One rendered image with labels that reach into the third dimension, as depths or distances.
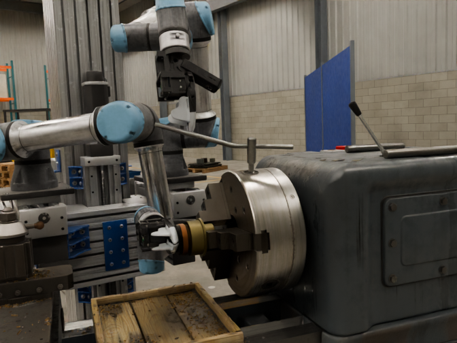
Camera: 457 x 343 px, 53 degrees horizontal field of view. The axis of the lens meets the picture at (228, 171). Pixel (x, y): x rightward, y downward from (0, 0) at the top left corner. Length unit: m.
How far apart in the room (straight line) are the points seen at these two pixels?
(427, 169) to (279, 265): 0.41
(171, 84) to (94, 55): 0.80
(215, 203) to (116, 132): 0.35
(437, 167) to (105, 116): 0.86
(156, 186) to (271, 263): 0.54
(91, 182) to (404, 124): 11.25
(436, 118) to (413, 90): 0.94
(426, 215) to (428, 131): 11.09
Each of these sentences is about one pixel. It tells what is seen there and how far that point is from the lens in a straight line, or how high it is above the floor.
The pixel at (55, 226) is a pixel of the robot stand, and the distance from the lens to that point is 1.53.
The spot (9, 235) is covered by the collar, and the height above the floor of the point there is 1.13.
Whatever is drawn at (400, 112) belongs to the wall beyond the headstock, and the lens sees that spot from 12.64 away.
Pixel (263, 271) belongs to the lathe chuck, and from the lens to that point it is 1.05.
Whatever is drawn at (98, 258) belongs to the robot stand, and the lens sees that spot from 1.71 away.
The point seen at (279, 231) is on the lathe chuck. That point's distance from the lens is 1.03.
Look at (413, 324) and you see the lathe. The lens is 1.23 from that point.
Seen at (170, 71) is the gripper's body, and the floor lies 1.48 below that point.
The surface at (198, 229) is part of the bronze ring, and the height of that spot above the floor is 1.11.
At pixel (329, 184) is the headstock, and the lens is 1.02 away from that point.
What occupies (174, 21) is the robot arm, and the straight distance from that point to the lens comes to 1.18.
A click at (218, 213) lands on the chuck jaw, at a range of 1.15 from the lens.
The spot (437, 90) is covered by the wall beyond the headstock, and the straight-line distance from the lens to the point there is 12.15.
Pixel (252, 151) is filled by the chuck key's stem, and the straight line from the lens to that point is 1.09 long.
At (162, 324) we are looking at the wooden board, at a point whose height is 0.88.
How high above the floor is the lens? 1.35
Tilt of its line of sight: 6 degrees down
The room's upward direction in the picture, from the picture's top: 2 degrees counter-clockwise
